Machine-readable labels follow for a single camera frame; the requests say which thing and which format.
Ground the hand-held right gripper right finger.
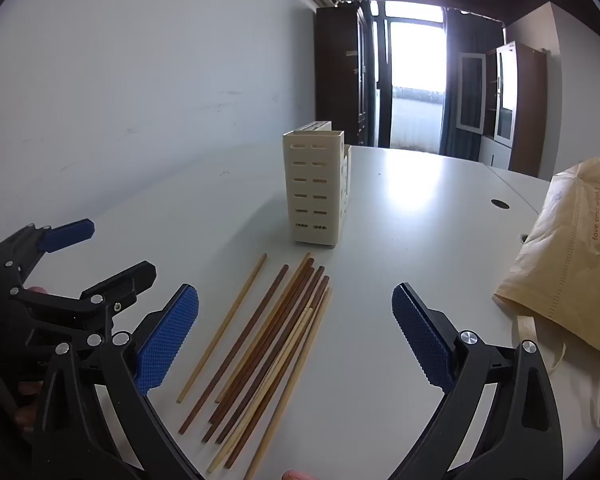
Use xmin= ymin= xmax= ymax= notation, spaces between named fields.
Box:
xmin=387 ymin=282 xmax=564 ymax=480

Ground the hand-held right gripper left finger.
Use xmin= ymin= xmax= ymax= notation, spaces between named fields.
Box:
xmin=30 ymin=284 xmax=206 ymax=480

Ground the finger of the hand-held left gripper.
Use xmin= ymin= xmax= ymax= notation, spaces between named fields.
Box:
xmin=0 ymin=218 xmax=96 ymax=286
xmin=9 ymin=261 xmax=157 ymax=347

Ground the bunch of wooden chopsticks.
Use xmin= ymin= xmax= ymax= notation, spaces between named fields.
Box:
xmin=176 ymin=252 xmax=334 ymax=480

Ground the cream plastic utensil holder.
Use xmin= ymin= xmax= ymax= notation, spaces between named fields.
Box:
xmin=282 ymin=120 xmax=353 ymax=250

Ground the person's left hand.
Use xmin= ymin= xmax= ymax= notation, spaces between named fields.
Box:
xmin=14 ymin=285 xmax=50 ymax=433

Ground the tan shopping bag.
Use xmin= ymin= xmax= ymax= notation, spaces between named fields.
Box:
xmin=492 ymin=157 xmax=600 ymax=428

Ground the brown cabinet with glass doors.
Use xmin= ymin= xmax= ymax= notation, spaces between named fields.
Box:
xmin=455 ymin=41 xmax=549 ymax=177

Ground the dark wooden wardrobe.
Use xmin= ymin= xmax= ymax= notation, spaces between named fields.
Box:
xmin=315 ymin=2 xmax=371 ymax=148

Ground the glass balcony door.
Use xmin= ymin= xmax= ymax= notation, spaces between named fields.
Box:
xmin=371 ymin=2 xmax=448 ymax=154

